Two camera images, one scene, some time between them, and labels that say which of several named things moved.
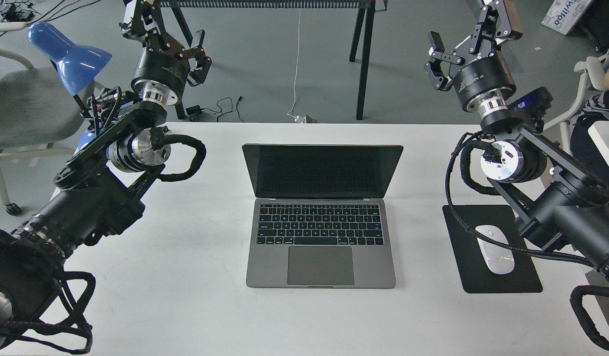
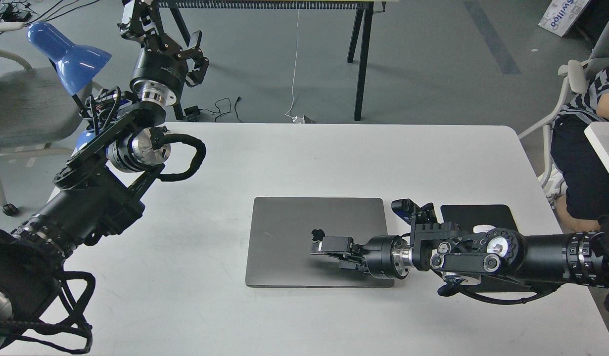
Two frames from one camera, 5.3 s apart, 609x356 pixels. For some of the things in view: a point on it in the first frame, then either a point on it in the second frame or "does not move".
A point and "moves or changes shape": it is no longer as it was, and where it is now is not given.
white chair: x=593 y=67 to x=608 y=46
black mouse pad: x=475 y=273 does not move
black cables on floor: x=16 y=12 does not move
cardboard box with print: x=562 y=15 does not move
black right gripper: x=484 y=85 to x=385 y=256
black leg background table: x=365 y=22 does not move
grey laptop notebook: x=320 y=219 moves or changes shape
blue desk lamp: x=76 y=64 does not move
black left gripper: x=161 y=74 does not move
